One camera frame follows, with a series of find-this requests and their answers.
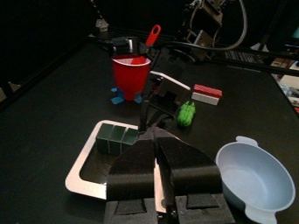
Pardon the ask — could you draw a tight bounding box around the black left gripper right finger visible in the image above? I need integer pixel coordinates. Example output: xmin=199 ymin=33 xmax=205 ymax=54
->
xmin=155 ymin=129 xmax=238 ymax=224

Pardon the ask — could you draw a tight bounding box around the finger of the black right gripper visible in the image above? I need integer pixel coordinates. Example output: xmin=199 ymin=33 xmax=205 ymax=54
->
xmin=138 ymin=100 xmax=153 ymax=132
xmin=150 ymin=106 xmax=175 ymax=130

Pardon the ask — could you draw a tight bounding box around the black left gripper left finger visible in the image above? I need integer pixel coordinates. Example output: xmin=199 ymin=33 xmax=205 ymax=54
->
xmin=105 ymin=129 xmax=159 ymax=224

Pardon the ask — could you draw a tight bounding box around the red toy knife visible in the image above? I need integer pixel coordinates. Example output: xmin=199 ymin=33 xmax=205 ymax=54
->
xmin=130 ymin=24 xmax=163 ymax=66

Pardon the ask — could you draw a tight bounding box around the blue tape piece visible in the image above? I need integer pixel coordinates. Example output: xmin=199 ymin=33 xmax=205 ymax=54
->
xmin=110 ymin=87 xmax=127 ymax=105
xmin=134 ymin=91 xmax=145 ymax=104

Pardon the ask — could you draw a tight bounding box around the green toy pea pod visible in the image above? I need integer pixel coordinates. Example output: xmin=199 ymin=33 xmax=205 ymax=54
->
xmin=177 ymin=101 xmax=198 ymax=128

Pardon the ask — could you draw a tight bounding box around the red plastic party cup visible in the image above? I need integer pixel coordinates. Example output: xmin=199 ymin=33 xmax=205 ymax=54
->
xmin=111 ymin=55 xmax=153 ymax=102

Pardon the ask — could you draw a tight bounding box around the dark green block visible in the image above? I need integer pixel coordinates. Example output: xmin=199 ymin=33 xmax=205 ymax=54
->
xmin=109 ymin=125 xmax=127 ymax=156

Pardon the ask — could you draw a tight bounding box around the black boxy device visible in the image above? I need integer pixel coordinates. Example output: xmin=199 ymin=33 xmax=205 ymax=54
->
xmin=110 ymin=36 xmax=147 ymax=57

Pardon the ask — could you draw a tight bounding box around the light blue bowl with handles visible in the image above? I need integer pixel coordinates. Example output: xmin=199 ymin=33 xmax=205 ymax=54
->
xmin=215 ymin=135 xmax=297 ymax=224

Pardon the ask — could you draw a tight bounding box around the black table frame rail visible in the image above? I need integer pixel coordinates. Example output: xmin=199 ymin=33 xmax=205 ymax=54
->
xmin=210 ymin=49 xmax=299 ymax=77

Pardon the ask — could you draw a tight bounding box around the grey cable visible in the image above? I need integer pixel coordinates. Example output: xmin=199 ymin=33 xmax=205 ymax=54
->
xmin=211 ymin=0 xmax=249 ymax=52

